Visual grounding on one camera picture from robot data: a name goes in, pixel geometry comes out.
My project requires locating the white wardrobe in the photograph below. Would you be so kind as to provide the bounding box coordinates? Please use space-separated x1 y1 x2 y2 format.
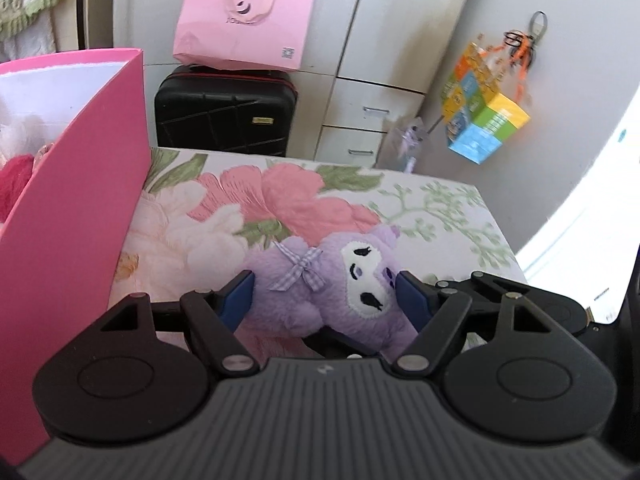
112 0 478 172

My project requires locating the purple plush toy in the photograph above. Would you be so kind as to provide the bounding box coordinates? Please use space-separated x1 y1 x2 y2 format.
241 224 418 353

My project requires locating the floral bedsheet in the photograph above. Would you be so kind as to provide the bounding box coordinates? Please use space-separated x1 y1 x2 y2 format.
107 146 527 358

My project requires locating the pink patterned cloth pouch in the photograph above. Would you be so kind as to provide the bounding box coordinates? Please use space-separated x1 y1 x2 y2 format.
32 141 56 169

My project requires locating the white hanging garment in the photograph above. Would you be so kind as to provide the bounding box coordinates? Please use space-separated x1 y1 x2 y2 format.
0 10 57 62

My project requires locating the white door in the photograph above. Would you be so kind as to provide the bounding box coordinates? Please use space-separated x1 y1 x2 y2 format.
515 105 640 326

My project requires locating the small purple hanging charm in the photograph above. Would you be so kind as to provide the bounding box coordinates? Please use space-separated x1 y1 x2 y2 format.
387 116 434 174

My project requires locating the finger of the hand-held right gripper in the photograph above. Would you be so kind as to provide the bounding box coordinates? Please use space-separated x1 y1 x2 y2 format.
304 326 398 361
434 270 532 304

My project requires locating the orange keychain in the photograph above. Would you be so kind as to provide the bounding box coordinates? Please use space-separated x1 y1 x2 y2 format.
501 10 549 97

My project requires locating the pink paper bag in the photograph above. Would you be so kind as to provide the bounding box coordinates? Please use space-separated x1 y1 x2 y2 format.
173 0 319 71

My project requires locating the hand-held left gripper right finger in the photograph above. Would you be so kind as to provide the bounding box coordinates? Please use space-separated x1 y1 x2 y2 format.
392 270 551 377

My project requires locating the red fluffy puff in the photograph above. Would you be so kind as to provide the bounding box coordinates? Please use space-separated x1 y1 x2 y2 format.
0 154 37 222

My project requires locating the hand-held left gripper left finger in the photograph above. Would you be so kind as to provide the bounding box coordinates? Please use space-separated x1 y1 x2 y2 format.
100 270 261 376

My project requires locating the black suitcase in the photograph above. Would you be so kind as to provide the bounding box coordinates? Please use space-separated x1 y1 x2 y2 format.
153 63 300 159

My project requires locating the pink cardboard box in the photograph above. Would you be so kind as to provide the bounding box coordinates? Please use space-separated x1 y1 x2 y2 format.
0 48 152 453

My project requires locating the colourful cube bag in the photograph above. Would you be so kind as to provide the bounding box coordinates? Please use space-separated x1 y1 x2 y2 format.
442 42 531 165

